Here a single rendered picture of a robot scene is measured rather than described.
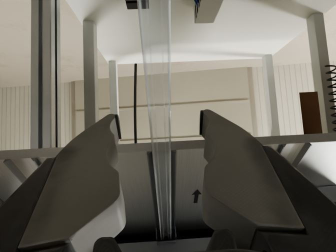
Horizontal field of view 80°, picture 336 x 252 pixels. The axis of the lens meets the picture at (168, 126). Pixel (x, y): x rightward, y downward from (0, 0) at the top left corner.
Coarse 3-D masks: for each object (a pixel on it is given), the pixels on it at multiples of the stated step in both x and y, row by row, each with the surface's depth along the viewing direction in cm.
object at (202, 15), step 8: (128, 0) 40; (136, 0) 40; (200, 0) 44; (208, 0) 44; (216, 0) 44; (128, 8) 42; (136, 8) 42; (200, 8) 46; (208, 8) 46; (216, 8) 46; (200, 16) 49; (208, 16) 49
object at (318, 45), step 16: (320, 16) 58; (96, 32) 58; (320, 32) 57; (96, 48) 57; (320, 48) 57; (96, 64) 56; (112, 64) 82; (272, 64) 84; (320, 64) 56; (96, 80) 56; (112, 80) 82; (272, 80) 84; (320, 80) 56; (96, 96) 55; (112, 96) 81; (272, 96) 83; (320, 96) 56; (96, 112) 54; (112, 112) 80; (272, 112) 82; (320, 112) 57; (272, 128) 82
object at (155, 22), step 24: (144, 0) 8; (168, 0) 8; (144, 24) 9; (168, 24) 9; (144, 48) 10; (168, 48) 10; (144, 72) 10; (168, 72) 10; (168, 96) 11; (168, 120) 13; (168, 144) 14; (168, 168) 16; (168, 192) 18; (168, 216) 22
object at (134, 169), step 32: (0, 160) 16; (32, 160) 16; (128, 160) 17; (192, 160) 17; (288, 160) 18; (320, 160) 18; (0, 192) 19; (128, 192) 20; (192, 192) 21; (128, 224) 25; (192, 224) 26
